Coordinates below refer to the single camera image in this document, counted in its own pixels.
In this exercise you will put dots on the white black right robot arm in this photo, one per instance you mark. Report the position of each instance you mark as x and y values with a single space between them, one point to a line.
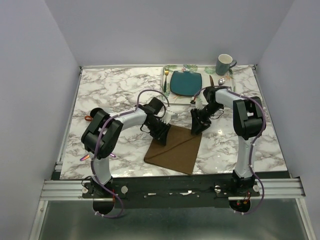
249 122

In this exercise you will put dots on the brown wooden knife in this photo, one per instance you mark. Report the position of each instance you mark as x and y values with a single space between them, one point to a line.
211 81

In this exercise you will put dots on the brown cloth napkin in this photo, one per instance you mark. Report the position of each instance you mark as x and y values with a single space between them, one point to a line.
180 152

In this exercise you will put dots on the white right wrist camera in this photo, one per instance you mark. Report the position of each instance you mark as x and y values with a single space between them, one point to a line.
198 104

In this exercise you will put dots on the black metal base frame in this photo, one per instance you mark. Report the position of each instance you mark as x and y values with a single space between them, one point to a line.
181 191

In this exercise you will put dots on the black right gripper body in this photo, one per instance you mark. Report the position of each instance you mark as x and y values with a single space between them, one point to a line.
209 109

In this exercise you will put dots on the gold fork green handle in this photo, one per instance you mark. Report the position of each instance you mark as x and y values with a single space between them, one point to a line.
166 73

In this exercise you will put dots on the orange coffee cup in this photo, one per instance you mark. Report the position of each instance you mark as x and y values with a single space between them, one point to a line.
88 118

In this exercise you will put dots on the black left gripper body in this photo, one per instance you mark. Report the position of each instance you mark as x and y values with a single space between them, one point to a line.
156 127

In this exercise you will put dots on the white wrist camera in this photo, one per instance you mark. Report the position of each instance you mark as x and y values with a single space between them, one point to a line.
171 113
198 104

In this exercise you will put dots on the silver spoon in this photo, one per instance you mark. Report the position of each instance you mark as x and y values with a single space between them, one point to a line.
221 81

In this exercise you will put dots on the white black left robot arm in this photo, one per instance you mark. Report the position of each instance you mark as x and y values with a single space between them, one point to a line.
101 136

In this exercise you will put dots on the aluminium extrusion rail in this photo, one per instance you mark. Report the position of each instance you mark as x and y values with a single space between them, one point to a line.
72 190

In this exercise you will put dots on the iridescent rainbow spoon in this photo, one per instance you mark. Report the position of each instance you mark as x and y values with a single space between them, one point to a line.
87 156

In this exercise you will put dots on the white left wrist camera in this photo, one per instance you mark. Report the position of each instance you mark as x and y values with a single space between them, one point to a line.
171 113

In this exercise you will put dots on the teal square plate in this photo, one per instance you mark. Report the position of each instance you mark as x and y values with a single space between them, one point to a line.
185 83

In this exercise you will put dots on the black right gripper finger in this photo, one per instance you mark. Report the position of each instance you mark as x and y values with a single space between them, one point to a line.
195 116
198 128

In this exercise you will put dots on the grey-green ceramic mug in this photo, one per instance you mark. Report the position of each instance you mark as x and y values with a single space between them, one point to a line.
224 63

